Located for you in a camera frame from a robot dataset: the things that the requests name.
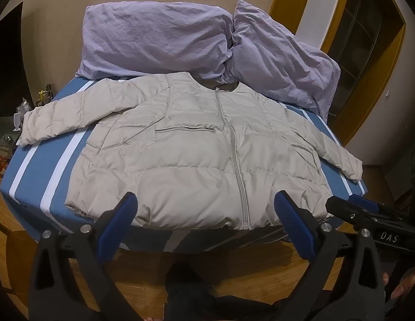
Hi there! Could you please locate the wooden glass-panel door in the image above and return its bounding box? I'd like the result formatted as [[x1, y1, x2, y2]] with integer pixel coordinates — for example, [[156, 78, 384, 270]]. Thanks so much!
[[269, 0, 406, 148]]

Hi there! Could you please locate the dark flat screen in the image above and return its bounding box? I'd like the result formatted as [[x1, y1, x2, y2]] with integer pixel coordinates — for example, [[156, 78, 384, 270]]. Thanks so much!
[[0, 2, 31, 117]]

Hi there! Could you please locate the person's dark trouser leg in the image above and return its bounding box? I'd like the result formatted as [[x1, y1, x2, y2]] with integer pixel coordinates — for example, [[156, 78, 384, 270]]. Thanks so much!
[[165, 261, 329, 321]]

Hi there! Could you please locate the person's right hand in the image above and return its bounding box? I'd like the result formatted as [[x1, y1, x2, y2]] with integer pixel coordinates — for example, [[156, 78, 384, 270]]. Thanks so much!
[[390, 267, 415, 312]]

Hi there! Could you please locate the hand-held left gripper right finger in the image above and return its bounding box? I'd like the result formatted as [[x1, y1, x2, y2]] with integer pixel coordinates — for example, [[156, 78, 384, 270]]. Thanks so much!
[[271, 190, 386, 321]]

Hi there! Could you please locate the dark cabinet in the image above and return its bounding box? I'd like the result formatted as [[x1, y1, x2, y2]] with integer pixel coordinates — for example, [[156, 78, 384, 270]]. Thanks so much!
[[385, 147, 415, 204]]

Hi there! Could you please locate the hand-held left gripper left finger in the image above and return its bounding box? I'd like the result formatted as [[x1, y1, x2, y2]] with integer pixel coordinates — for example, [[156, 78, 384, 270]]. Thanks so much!
[[28, 192, 151, 321]]

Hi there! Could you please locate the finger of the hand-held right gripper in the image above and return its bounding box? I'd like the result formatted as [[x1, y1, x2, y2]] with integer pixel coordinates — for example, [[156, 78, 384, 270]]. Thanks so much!
[[326, 196, 400, 231], [353, 198, 400, 215]]

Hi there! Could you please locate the large lavender pillow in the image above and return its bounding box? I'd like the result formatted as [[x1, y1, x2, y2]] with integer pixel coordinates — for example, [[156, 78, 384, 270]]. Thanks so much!
[[75, 2, 235, 82]]

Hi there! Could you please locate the beige puffer jacket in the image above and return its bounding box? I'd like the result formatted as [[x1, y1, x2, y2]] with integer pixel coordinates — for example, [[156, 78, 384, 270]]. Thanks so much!
[[18, 72, 364, 231]]

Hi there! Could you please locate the blue white striped bed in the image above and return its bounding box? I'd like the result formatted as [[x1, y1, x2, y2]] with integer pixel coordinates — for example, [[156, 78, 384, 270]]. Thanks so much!
[[0, 75, 369, 253]]

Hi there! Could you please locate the dark glass door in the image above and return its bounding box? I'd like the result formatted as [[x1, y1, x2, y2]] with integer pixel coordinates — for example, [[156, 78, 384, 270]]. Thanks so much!
[[328, 0, 394, 117]]

